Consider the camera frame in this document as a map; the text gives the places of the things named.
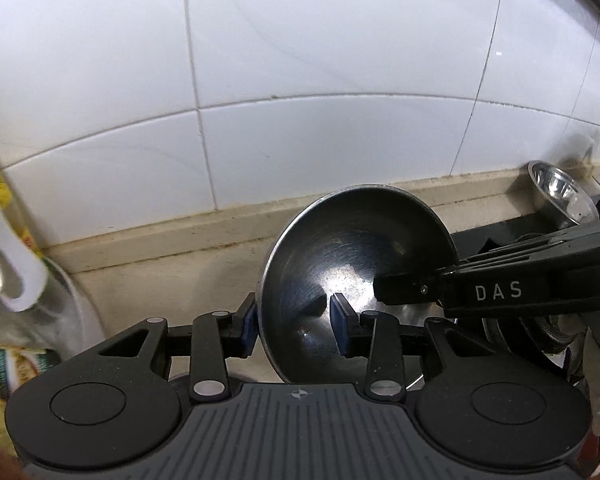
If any white spray bottle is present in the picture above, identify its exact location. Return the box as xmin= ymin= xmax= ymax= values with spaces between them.
xmin=0 ymin=160 xmax=81 ymax=361

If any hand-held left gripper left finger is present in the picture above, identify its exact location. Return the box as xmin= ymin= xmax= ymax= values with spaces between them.
xmin=96 ymin=292 xmax=259 ymax=405

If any small shiny steel bowl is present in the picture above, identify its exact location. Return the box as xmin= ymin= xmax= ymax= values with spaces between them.
xmin=527 ymin=160 xmax=600 ymax=226

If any stainless steel bowl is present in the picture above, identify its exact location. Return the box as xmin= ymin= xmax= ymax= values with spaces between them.
xmin=256 ymin=185 xmax=459 ymax=385

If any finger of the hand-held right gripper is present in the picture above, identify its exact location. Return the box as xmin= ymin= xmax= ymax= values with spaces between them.
xmin=374 ymin=262 xmax=461 ymax=307

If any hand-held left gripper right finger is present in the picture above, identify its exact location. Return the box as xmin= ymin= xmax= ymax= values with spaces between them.
xmin=330 ymin=292 xmax=483 ymax=403

